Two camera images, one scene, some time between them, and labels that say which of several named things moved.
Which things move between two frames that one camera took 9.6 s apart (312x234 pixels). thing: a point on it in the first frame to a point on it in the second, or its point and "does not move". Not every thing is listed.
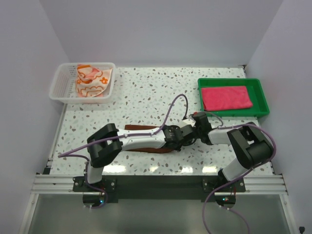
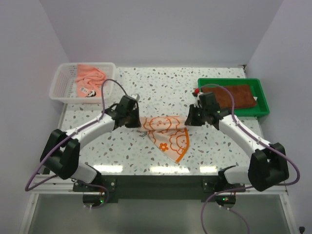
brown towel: [153, 150] to [243, 96]
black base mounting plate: [161, 189] does not move
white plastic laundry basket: [63, 89] does not move
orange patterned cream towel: [90, 82] to [169, 135]
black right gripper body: [198, 130] to [198, 117]
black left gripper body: [178, 147] to [132, 120]
